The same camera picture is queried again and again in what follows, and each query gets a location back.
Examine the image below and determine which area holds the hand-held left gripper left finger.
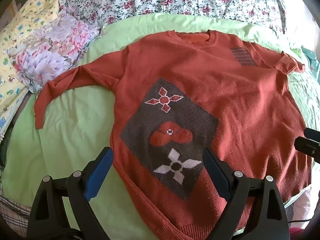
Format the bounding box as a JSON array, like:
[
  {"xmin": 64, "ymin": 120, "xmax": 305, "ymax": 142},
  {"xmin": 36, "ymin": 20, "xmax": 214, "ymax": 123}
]
[{"xmin": 26, "ymin": 147, "xmax": 114, "ymax": 240}]

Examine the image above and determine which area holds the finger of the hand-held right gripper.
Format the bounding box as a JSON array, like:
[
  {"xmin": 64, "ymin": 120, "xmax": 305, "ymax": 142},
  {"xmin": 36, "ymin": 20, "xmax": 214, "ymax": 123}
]
[
  {"xmin": 293, "ymin": 136, "xmax": 320, "ymax": 157},
  {"xmin": 304, "ymin": 127, "xmax": 320, "ymax": 139}
]

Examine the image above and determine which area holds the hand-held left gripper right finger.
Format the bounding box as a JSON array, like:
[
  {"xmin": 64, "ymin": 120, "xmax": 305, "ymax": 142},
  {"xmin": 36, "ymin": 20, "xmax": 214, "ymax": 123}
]
[{"xmin": 202, "ymin": 148, "xmax": 290, "ymax": 240}]

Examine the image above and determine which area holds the orange knit sweater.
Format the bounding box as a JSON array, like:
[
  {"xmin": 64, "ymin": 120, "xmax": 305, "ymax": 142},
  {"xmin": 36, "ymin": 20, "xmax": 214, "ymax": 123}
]
[{"xmin": 34, "ymin": 29, "xmax": 313, "ymax": 238}]

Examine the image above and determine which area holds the light green bed sheet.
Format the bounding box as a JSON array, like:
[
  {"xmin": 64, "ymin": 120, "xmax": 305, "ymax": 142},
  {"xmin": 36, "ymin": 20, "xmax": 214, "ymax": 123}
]
[{"xmin": 0, "ymin": 12, "xmax": 314, "ymax": 240}]

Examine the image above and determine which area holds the teal cloth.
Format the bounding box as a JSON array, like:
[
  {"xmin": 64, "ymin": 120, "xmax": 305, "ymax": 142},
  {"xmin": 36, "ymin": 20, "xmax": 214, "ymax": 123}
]
[{"xmin": 301, "ymin": 45, "xmax": 320, "ymax": 87}]

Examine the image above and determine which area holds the plaid cloth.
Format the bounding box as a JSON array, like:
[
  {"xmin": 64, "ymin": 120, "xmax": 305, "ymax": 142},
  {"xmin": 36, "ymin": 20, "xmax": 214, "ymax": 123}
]
[{"xmin": 0, "ymin": 194, "xmax": 34, "ymax": 240}]

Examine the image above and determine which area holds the pink floral pillow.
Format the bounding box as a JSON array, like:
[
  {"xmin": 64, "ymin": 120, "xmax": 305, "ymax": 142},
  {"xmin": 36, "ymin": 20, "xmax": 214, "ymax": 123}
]
[{"xmin": 6, "ymin": 12, "xmax": 101, "ymax": 93}]

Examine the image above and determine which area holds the yellow cartoon print cloth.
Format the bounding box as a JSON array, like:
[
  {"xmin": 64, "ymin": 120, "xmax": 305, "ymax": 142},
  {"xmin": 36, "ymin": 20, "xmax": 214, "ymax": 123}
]
[{"xmin": 0, "ymin": 0, "xmax": 61, "ymax": 137}]

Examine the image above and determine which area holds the black cable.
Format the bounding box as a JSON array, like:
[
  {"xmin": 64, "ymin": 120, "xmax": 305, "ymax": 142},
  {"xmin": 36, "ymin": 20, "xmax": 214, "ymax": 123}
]
[{"xmin": 287, "ymin": 218, "xmax": 312, "ymax": 225}]

